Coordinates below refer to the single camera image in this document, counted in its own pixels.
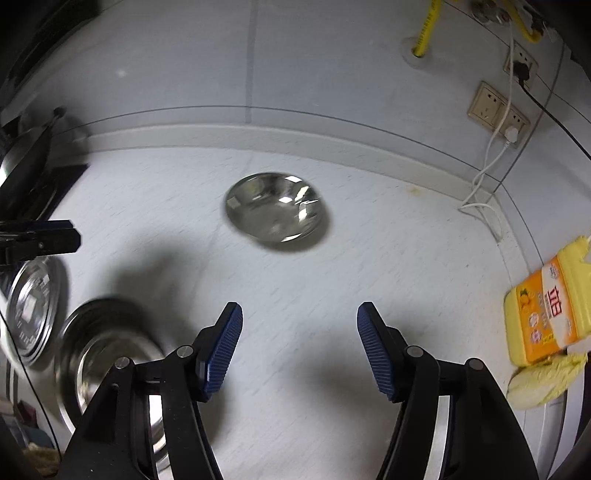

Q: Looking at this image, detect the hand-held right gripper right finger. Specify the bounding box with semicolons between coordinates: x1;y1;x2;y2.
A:
356;301;541;480

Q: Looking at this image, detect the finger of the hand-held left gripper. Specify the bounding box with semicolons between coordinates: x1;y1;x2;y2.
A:
0;220;82;271

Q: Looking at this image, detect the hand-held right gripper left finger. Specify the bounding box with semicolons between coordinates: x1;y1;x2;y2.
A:
58;302;244;480

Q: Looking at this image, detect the medium labelled steel plate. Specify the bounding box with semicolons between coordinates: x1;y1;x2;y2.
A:
6;257;71;367

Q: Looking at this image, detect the large steel bowl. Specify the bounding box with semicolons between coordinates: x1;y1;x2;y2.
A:
54;299;174;467

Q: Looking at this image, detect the small steel bowl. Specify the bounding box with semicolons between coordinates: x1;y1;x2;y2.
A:
225;172;331;252

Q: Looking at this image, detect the black gas stove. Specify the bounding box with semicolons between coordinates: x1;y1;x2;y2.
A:
0;164;89;222

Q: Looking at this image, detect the steel wok with lid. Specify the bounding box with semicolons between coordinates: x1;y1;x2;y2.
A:
0;108;65;199

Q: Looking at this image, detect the napa cabbage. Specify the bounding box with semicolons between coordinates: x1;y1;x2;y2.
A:
506;352;589;409

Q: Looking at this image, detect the yellow detergent bottle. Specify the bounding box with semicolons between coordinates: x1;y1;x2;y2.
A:
503;234;591;367

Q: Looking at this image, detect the black range hood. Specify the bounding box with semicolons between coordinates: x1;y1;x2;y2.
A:
0;0;101;127

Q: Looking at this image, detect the steel pipe valve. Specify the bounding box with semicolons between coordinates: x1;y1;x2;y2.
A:
471;0;511;24

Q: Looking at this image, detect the white power cable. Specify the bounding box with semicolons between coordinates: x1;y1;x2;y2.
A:
458;23;518;241

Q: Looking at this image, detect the double wall socket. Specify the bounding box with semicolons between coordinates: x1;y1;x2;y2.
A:
467;80;531;147

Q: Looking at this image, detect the black power cable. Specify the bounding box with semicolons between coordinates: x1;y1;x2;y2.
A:
515;62;591;160

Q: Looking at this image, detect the long yellow gas hose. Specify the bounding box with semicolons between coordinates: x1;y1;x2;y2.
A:
413;0;441;58

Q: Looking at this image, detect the single wall socket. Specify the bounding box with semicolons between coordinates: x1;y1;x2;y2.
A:
503;44;539;88

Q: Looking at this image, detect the short yellow hose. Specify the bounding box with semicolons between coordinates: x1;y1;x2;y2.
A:
503;0;542;44

